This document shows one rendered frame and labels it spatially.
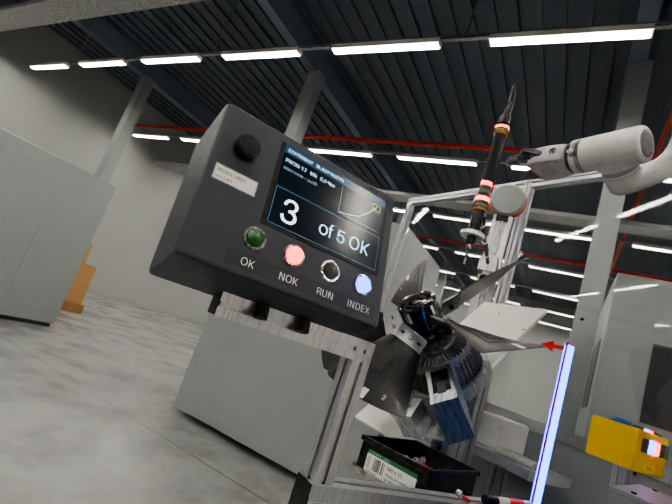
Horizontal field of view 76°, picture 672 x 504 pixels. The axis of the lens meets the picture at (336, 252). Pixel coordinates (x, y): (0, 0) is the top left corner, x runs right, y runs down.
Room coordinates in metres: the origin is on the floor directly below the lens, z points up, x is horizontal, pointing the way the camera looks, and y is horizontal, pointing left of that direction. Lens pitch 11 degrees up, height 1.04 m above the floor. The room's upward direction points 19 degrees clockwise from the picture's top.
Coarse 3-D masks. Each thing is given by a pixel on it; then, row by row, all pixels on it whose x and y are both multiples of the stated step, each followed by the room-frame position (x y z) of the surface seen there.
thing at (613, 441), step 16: (592, 416) 1.03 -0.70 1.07; (592, 432) 1.03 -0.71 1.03; (608, 432) 1.00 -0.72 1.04; (624, 432) 0.97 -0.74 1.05; (640, 432) 0.95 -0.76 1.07; (592, 448) 1.02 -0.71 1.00; (608, 448) 0.99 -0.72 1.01; (624, 448) 0.97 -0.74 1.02; (640, 448) 0.96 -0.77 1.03; (624, 464) 0.96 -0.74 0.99; (640, 464) 0.97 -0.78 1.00; (656, 464) 1.00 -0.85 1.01
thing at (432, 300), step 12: (408, 300) 1.28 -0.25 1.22; (420, 300) 1.27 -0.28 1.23; (432, 300) 1.21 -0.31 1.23; (408, 312) 1.22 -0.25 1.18; (420, 312) 1.21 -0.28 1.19; (432, 312) 1.21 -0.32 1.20; (408, 324) 1.25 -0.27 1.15; (420, 324) 1.23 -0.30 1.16; (432, 324) 1.22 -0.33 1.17; (432, 336) 1.25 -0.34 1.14; (444, 336) 1.24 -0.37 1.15; (432, 348) 1.24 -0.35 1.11
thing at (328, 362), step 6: (378, 324) 1.35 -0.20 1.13; (384, 324) 1.35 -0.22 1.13; (360, 330) 1.38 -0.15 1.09; (366, 330) 1.37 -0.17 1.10; (372, 330) 1.36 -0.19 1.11; (378, 330) 1.35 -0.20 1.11; (384, 330) 1.34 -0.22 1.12; (360, 336) 1.38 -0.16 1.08; (366, 336) 1.37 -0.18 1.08; (372, 336) 1.36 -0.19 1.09; (378, 336) 1.35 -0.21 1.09; (324, 354) 1.43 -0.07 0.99; (330, 354) 1.42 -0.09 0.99; (336, 354) 1.41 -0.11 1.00; (324, 360) 1.42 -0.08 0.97; (330, 360) 1.41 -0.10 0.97; (336, 360) 1.40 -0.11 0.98; (324, 366) 1.41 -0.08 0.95; (330, 366) 1.40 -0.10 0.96
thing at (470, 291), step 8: (512, 264) 1.19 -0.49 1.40; (496, 272) 1.22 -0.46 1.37; (504, 272) 1.30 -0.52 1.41; (480, 280) 1.23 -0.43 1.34; (488, 280) 1.28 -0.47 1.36; (496, 280) 1.35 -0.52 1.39; (464, 288) 1.24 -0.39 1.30; (472, 288) 1.27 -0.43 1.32; (480, 288) 1.31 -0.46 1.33; (464, 296) 1.29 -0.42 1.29; (472, 296) 1.33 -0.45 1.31
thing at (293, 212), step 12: (276, 192) 0.47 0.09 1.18; (288, 192) 0.48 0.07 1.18; (276, 204) 0.47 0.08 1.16; (288, 204) 0.48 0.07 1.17; (300, 204) 0.49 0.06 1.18; (276, 216) 0.47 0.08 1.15; (288, 216) 0.48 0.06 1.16; (300, 216) 0.49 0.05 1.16; (288, 228) 0.48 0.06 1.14; (300, 228) 0.48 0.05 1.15
